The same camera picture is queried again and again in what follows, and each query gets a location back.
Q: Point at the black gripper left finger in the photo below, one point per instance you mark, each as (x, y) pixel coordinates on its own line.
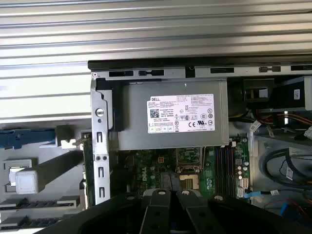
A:
(156, 214)

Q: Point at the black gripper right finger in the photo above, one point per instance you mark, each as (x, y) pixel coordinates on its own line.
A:
(201, 217)

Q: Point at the black RAM slot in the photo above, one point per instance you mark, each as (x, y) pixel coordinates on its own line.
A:
(217, 170)
(230, 170)
(226, 170)
(221, 170)

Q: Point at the CPU socket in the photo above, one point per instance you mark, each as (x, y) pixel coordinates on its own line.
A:
(189, 181)

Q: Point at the green Dell motherboard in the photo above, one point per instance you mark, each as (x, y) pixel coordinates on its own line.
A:
(209, 168)

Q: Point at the metal socket cover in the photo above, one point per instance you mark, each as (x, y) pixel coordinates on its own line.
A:
(177, 159)

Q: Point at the grey power supply unit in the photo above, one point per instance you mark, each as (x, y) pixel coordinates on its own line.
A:
(136, 117)

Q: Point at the silver CPU chip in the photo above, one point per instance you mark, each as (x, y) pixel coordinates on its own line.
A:
(26, 182)

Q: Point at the black open PC case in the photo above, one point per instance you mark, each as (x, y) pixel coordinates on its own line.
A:
(170, 72)

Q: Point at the optical drive bay cage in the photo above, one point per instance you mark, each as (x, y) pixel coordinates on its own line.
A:
(287, 97)

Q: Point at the grey plastic parts rack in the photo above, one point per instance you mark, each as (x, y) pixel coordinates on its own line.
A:
(22, 153)

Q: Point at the hard disk in blue carrier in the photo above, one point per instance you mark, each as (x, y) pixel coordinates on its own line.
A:
(26, 139)

